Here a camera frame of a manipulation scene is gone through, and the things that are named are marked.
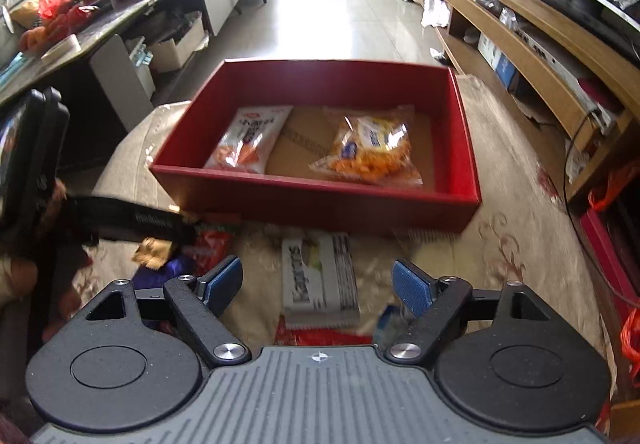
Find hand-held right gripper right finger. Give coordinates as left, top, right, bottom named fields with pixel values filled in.
left=385, top=259, right=548, bottom=370

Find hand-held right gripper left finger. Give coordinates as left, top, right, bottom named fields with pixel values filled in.
left=82, top=255, right=252, bottom=367

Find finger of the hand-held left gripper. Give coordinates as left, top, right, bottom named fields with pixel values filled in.
left=165, top=210, right=197, bottom=247

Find red green snack packet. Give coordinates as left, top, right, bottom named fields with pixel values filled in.
left=192, top=222, right=241, bottom=277

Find small brown snack packet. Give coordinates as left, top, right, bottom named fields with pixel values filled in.
left=131, top=236, right=173, bottom=270

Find blue snack packet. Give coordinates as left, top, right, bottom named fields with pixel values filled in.
left=132, top=256, right=201, bottom=292

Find red cardboard box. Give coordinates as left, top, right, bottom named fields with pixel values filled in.
left=149, top=59, right=482, bottom=236

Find white grey snack packet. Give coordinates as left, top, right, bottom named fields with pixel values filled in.
left=280, top=231, right=361, bottom=325

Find red serrated snack packet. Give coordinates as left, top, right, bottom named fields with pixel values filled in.
left=274, top=316, right=377, bottom=349

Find white orange snack packet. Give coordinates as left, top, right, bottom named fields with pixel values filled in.
left=202, top=105, right=294, bottom=175

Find white plate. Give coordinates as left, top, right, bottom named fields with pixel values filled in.
left=40, top=34, right=81, bottom=60

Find orange fruit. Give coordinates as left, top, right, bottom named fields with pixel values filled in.
left=19, top=26, right=53, bottom=51

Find brown cardboard sheet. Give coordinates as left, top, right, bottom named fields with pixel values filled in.
left=265, top=106, right=436, bottom=190

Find clear orange snack packet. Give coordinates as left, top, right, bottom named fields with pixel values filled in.
left=308, top=105, right=424, bottom=187

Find red snack bags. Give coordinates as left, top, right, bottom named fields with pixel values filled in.
left=37, top=0, right=108, bottom=42

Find cardboard box under shelf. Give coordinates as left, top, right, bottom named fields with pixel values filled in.
left=147, top=19, right=208, bottom=72

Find dark coffee table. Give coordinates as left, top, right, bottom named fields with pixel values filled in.
left=0, top=0, right=236, bottom=175

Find red crate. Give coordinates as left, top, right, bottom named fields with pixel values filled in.
left=580, top=209, right=640, bottom=310

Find orange plastic bag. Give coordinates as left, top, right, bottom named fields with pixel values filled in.
left=587, top=164, right=640, bottom=210

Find blue white box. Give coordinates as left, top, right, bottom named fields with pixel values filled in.
left=477, top=31, right=521, bottom=90

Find wooden television cabinet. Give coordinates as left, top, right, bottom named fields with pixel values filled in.
left=397, top=0, right=640, bottom=205

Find white set-top box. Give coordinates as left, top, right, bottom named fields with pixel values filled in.
left=515, top=24, right=616, bottom=125

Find white plastic bag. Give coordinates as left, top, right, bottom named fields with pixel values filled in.
left=422, top=0, right=451, bottom=27

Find black cable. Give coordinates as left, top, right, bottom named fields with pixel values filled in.
left=564, top=109, right=601, bottom=215

